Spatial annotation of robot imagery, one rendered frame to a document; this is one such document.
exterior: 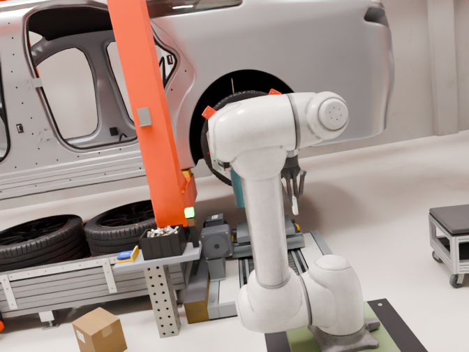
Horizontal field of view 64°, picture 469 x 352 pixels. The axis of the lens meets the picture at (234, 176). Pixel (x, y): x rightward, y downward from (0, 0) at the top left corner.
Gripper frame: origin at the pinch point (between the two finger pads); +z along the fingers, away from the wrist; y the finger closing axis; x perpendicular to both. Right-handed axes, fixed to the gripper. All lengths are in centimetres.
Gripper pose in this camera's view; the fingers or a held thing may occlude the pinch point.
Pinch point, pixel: (294, 205)
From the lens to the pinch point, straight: 153.0
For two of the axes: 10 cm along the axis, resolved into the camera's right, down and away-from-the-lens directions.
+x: -1.1, -2.0, 9.7
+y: 9.8, -1.8, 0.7
